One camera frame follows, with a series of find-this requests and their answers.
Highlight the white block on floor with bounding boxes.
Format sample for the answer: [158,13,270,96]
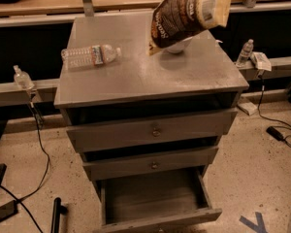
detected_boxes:
[238,97,257,116]

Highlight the small clear bottle left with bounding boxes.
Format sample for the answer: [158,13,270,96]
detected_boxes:
[14,65,34,90]

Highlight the black power adapter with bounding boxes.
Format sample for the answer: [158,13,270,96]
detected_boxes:
[0,200,17,222]
[267,126,284,142]

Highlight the black power adapter right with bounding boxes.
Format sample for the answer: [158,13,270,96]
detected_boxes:
[267,126,284,142]

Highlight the grey top drawer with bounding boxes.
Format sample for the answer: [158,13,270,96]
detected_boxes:
[67,108,237,152]

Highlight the black cable left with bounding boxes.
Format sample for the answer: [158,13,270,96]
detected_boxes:
[0,94,51,233]

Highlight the grey open bottom drawer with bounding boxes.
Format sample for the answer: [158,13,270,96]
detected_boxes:
[93,168,222,233]

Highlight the white ceramic bowl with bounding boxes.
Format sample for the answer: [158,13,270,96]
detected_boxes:
[167,37,192,54]

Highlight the clear plastic water bottle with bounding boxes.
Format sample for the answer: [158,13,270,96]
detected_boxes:
[61,45,121,70]

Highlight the black post on floor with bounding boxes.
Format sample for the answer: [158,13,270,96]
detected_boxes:
[50,197,68,233]

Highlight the grey wooden drawer cabinet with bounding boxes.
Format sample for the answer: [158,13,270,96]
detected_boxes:
[53,10,250,233]

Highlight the small water bottle right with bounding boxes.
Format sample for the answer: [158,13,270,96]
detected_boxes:
[236,39,253,68]

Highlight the grey middle drawer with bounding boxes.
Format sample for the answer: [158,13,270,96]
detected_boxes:
[83,146,218,181]

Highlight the brown chip bag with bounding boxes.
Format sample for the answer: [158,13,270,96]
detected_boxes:
[147,0,232,55]

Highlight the white packet on rail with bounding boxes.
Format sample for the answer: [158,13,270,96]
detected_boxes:
[250,51,272,71]

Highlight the black power adapter left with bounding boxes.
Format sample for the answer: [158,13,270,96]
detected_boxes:
[0,200,17,222]

